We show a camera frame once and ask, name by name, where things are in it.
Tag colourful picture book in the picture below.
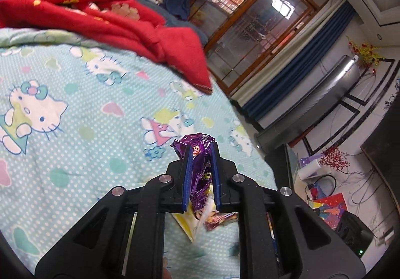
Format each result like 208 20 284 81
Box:
312 192 350 230

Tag dark television stand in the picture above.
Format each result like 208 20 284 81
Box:
264 143 301 196

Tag red berry branches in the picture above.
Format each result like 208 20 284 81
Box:
318 145 350 174

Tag yellow artificial flowers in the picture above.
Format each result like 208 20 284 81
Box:
346 35 386 68

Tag yellow and white packet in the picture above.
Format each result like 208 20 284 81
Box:
173 204 217 242

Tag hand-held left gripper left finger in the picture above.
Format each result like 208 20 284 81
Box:
35 145 193 279

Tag silver tower air conditioner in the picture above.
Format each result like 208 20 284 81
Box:
254 54 361 155

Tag black floor cables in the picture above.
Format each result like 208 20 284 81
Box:
336 160 394 207

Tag red garment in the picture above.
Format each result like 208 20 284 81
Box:
0 0 214 96

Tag yellow and purple snack packet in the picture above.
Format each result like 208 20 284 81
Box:
204 212 240 233

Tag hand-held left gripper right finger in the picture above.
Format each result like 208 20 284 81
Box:
210 142 366 279

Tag black television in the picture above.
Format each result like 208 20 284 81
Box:
359 109 400 206

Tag wooden framed glass door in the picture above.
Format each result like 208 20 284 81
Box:
187 0 332 97

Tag purple foil wrapper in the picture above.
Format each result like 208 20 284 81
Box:
171 133 216 211

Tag cat print bed sheet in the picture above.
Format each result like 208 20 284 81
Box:
0 27 279 279

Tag white paper roll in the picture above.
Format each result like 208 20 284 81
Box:
296 160 323 181

